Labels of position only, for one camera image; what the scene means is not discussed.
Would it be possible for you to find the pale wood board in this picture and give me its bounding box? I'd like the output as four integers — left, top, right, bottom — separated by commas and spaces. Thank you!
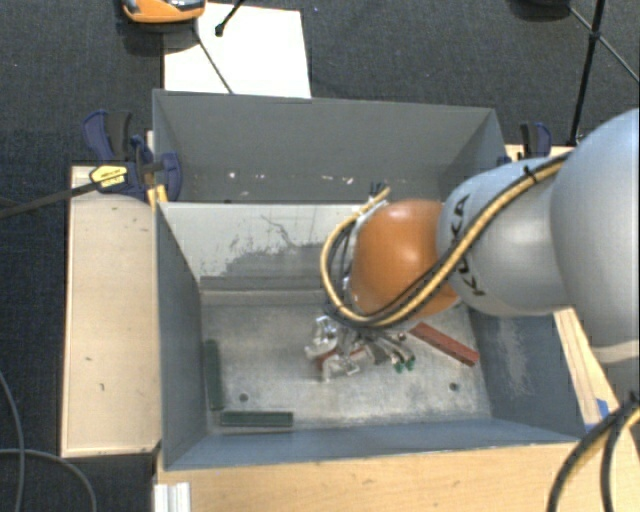
59, 163, 164, 459

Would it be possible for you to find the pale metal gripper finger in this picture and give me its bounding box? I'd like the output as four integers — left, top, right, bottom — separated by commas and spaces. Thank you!
318, 354, 363, 383
304, 316, 338, 359

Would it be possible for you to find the grey metal bin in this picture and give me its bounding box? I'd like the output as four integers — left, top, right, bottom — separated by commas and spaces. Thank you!
151, 88, 587, 472

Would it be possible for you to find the red-brown flat block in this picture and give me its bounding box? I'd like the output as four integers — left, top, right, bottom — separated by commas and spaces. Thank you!
311, 347, 373, 370
412, 321, 481, 367

